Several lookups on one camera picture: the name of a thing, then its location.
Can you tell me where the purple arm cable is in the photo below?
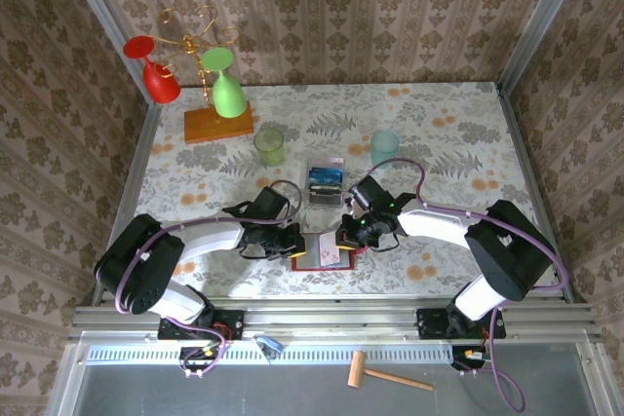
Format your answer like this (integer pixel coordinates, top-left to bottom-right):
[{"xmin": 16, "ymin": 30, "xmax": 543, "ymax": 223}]
[
  {"xmin": 365, "ymin": 157, "xmax": 571, "ymax": 415},
  {"xmin": 114, "ymin": 178, "xmax": 304, "ymax": 379}
]

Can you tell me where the aluminium frame post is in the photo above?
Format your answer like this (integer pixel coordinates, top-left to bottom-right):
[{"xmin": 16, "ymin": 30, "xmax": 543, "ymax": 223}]
[
  {"xmin": 495, "ymin": 0, "xmax": 595, "ymax": 92},
  {"xmin": 54, "ymin": 0, "xmax": 152, "ymax": 106}
]

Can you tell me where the red leather card holder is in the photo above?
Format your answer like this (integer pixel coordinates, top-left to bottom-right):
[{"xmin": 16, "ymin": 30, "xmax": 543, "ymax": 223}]
[{"xmin": 291, "ymin": 232, "xmax": 369, "ymax": 273}]

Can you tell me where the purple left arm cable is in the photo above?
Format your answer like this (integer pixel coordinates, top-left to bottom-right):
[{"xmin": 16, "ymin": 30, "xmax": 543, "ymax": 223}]
[{"xmin": 114, "ymin": 178, "xmax": 304, "ymax": 379}]

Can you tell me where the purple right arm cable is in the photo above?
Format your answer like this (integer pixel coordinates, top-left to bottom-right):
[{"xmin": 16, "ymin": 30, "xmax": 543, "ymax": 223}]
[{"xmin": 365, "ymin": 157, "xmax": 571, "ymax": 415}]

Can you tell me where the pale blue plastic cup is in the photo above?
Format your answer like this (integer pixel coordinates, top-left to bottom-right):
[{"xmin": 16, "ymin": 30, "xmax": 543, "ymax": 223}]
[{"xmin": 369, "ymin": 130, "xmax": 402, "ymax": 170}]

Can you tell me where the green plastic cup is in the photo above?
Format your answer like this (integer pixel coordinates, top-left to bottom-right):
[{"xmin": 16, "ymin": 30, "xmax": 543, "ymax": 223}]
[{"xmin": 252, "ymin": 127, "xmax": 287, "ymax": 168}]

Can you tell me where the white slotted cable duct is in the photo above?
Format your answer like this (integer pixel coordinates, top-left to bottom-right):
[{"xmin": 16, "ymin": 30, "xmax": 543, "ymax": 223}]
[{"xmin": 85, "ymin": 342, "xmax": 459, "ymax": 367}]

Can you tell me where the red wine glass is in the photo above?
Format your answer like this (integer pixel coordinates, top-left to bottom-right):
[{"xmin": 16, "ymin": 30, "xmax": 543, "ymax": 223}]
[{"xmin": 122, "ymin": 34, "xmax": 182, "ymax": 105}]

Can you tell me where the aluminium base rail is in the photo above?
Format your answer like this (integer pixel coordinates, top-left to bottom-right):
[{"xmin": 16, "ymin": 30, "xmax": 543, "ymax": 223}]
[{"xmin": 67, "ymin": 294, "xmax": 605, "ymax": 345}]

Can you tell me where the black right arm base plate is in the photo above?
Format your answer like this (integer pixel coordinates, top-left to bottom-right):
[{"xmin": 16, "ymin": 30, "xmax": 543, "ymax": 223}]
[{"xmin": 415, "ymin": 307, "xmax": 508, "ymax": 341}]

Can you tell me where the blue handled tool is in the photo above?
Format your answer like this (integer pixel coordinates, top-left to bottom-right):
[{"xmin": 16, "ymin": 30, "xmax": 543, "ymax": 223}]
[{"xmin": 252, "ymin": 333, "xmax": 286, "ymax": 358}]

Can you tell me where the wooden mallet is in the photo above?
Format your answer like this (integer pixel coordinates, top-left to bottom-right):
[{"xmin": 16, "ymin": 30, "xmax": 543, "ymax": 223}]
[{"xmin": 346, "ymin": 350, "xmax": 435, "ymax": 393}]

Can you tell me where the aluminium table side rail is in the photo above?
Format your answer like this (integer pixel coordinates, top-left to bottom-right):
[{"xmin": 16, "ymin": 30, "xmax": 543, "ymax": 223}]
[
  {"xmin": 90, "ymin": 101, "xmax": 165, "ymax": 305},
  {"xmin": 494, "ymin": 82, "xmax": 589, "ymax": 304}
]

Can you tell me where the grey metal shelf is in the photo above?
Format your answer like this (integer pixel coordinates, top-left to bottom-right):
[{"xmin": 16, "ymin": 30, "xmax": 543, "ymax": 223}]
[{"xmin": 46, "ymin": 330, "xmax": 624, "ymax": 416}]

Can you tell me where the gold wire glass rack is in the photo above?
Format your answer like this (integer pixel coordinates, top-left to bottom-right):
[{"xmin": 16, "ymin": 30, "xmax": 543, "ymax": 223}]
[{"xmin": 158, "ymin": 5, "xmax": 256, "ymax": 146}]

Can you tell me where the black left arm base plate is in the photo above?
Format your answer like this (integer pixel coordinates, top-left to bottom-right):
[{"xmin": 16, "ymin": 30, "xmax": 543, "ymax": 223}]
[{"xmin": 157, "ymin": 309, "xmax": 246, "ymax": 342}]

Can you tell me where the green wine glass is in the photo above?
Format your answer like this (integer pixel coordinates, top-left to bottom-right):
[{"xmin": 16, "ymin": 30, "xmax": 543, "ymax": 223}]
[{"xmin": 200, "ymin": 46, "xmax": 248, "ymax": 120}]

